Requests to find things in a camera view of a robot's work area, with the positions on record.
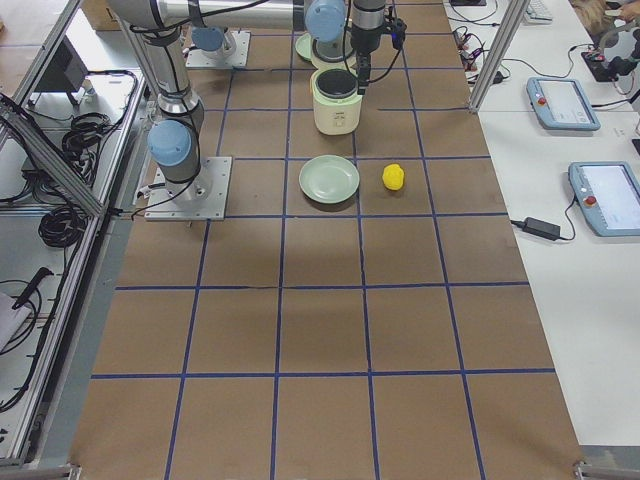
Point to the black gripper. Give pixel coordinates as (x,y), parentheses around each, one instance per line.
(365,42)

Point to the green plate left side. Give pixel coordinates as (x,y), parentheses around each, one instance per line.
(303,47)

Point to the green plate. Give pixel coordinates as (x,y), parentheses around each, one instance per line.
(329,179)
(303,47)

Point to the yellow toy pepper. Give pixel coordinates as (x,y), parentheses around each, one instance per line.
(393,177)

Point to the green plate right side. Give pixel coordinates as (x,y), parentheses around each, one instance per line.
(329,179)

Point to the blue teach pendant far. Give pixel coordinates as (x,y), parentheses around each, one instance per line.
(561,104)

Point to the blue teach pendant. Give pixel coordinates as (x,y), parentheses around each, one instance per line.
(608,195)
(561,104)

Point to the black power adapter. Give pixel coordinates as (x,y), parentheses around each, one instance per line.
(541,229)

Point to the blue teach pendant near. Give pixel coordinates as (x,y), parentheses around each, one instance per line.
(608,195)

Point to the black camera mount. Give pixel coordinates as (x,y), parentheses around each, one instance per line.
(396,28)

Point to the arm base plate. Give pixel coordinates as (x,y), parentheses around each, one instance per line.
(204,199)
(196,60)

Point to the aluminium frame post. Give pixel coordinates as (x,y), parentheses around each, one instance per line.
(500,44)

